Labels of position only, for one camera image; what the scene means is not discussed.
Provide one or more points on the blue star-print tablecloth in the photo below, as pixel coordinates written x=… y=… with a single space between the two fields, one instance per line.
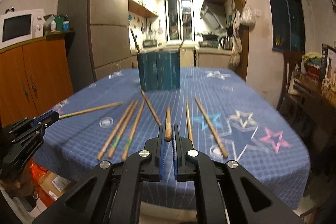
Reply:
x=236 y=92

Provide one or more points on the grey toaster oven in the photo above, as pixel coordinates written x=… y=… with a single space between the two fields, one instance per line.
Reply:
x=150 y=43

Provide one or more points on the gas stove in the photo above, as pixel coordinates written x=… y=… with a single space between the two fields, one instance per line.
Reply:
x=208 y=43

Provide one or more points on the kitchen window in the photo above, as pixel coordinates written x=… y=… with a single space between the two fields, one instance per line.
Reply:
x=173 y=19

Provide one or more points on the hanging beige bag bundle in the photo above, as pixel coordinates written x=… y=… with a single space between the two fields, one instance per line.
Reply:
x=236 y=50

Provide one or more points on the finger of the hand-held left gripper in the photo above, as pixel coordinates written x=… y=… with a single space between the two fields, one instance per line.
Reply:
x=29 y=134
x=39 y=117

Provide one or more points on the red plastic bag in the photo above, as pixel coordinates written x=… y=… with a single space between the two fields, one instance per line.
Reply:
x=36 y=170

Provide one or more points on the white light switch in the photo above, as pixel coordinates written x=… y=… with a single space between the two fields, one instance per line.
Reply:
x=258 y=13

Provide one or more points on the wooden chopstick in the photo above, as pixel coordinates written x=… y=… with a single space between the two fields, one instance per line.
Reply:
x=168 y=124
x=135 y=41

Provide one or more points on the cream paper bag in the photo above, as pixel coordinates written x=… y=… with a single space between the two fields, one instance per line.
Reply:
x=327 y=86

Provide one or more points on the black product box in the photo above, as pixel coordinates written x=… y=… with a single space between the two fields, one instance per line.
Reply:
x=325 y=56

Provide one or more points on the white hanging plastic bag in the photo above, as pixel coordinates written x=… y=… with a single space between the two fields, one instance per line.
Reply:
x=248 y=18

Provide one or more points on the orange wooden cabinet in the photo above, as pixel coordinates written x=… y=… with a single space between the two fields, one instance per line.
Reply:
x=39 y=69

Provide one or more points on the flower basket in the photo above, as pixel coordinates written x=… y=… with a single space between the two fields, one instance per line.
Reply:
x=311 y=61

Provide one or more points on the cream kitchen base cabinets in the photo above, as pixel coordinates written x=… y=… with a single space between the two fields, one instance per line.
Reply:
x=210 y=58

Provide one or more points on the grey refrigerator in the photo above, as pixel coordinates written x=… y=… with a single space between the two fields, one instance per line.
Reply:
x=107 y=37

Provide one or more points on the white pill bottle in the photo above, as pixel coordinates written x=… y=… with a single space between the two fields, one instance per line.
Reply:
x=53 y=26

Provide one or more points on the bunch of wooden chopsticks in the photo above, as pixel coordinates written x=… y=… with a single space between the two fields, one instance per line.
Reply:
x=211 y=127

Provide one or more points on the teal perforated utensil holder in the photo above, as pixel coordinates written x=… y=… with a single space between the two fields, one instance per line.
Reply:
x=160 y=71

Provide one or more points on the hanging small pan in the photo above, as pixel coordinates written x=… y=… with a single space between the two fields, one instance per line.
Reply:
x=160 y=28

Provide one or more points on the white microwave oven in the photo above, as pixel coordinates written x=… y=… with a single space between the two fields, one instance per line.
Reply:
x=38 y=35

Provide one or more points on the green container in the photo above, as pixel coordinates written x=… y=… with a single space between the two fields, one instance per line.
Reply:
x=59 y=23

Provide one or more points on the person's left hand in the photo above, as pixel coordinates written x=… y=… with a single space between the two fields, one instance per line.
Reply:
x=15 y=184

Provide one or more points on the framed picture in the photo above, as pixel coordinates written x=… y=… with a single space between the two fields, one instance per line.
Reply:
x=334 y=2

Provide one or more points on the dark room window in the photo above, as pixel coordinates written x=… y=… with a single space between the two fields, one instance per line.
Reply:
x=283 y=16

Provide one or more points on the dark wooden chair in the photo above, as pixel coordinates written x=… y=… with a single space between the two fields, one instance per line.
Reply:
x=288 y=61

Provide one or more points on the black wok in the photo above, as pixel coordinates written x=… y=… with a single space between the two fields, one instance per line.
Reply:
x=208 y=35

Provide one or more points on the cardboard box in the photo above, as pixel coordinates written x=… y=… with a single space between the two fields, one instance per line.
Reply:
x=56 y=183

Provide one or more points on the grey carton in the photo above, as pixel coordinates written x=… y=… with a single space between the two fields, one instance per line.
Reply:
x=48 y=20

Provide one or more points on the steel electric kettle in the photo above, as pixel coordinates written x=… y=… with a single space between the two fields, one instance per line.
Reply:
x=227 y=43

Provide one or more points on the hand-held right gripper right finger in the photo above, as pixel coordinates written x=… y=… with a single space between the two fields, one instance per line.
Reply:
x=176 y=161

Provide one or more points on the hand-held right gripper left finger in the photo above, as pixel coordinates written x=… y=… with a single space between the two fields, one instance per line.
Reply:
x=160 y=161

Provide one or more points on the steel range hood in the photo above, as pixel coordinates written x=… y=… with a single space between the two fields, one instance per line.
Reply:
x=212 y=15

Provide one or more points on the dark wooden sideboard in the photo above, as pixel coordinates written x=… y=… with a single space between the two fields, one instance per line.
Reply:
x=315 y=108

